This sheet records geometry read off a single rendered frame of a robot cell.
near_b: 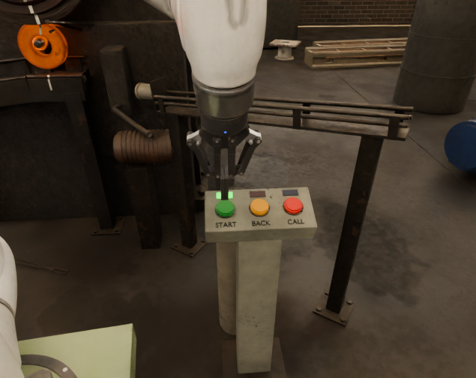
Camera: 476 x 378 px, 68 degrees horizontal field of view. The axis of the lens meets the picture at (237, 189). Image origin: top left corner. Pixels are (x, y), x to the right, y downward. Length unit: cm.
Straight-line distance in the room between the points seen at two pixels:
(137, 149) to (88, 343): 72
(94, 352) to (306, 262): 96
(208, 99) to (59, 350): 58
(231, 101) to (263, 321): 66
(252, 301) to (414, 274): 86
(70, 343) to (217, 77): 61
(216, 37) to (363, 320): 114
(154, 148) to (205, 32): 91
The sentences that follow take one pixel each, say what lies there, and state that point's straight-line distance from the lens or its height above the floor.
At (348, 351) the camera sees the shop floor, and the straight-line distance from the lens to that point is 130.
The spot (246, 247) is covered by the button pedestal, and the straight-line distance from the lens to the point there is 80.
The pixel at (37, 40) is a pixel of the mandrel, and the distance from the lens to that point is 145.
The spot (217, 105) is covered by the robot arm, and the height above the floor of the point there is 89.
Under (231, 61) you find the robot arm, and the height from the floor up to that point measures 95.
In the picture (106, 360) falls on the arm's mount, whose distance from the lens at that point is 80.
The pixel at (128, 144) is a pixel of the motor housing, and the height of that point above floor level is 51.
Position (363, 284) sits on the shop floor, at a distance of 150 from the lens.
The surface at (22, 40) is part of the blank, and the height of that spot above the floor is 83.
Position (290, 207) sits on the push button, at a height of 61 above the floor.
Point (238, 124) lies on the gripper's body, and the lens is 54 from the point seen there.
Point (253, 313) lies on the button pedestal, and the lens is 97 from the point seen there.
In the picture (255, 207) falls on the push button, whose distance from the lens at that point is 76.
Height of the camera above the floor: 105
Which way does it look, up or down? 33 degrees down
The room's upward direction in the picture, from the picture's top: straight up
